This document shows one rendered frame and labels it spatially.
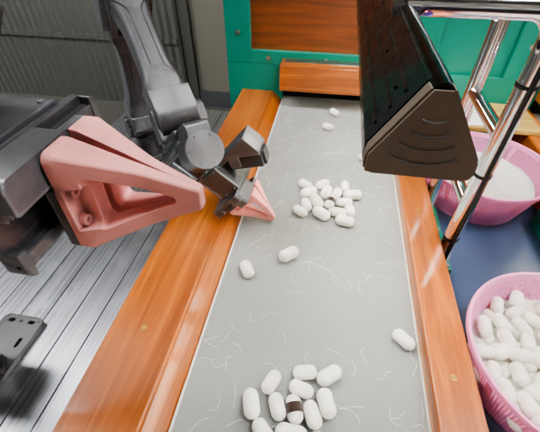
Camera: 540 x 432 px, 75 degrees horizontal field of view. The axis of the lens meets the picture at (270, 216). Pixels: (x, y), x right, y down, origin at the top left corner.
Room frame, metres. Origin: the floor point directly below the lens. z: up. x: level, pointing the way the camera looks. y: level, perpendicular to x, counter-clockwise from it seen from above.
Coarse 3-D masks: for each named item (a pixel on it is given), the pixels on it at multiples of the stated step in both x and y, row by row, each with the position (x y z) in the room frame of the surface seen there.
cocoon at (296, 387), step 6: (294, 384) 0.18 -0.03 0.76; (300, 384) 0.18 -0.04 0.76; (306, 384) 0.18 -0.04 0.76; (294, 390) 0.17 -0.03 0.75; (300, 390) 0.17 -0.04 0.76; (306, 390) 0.17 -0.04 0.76; (312, 390) 0.17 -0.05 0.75; (300, 396) 0.17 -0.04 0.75; (306, 396) 0.17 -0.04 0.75; (312, 396) 0.17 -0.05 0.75
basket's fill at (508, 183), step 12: (480, 156) 0.72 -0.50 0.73; (504, 168) 0.67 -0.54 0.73; (516, 168) 0.68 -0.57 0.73; (468, 180) 0.62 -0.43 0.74; (492, 180) 0.62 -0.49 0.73; (504, 180) 0.62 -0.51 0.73; (516, 180) 0.62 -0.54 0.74; (528, 180) 0.63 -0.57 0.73; (492, 192) 0.58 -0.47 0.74; (504, 192) 0.58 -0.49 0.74; (516, 192) 0.58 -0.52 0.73; (528, 192) 0.58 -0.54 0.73
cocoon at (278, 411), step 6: (270, 396) 0.17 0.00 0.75; (276, 396) 0.16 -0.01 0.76; (270, 402) 0.16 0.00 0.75; (276, 402) 0.16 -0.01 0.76; (282, 402) 0.16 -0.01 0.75; (270, 408) 0.15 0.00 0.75; (276, 408) 0.15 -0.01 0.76; (282, 408) 0.15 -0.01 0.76; (276, 414) 0.15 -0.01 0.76; (282, 414) 0.15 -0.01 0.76; (276, 420) 0.14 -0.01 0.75
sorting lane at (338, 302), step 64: (320, 128) 0.84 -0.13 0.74; (384, 192) 0.57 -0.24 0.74; (256, 256) 0.40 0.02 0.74; (320, 256) 0.40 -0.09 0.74; (384, 256) 0.40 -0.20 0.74; (256, 320) 0.28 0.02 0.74; (320, 320) 0.28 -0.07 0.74; (384, 320) 0.28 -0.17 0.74; (192, 384) 0.19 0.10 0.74; (256, 384) 0.19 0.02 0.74; (384, 384) 0.19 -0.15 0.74
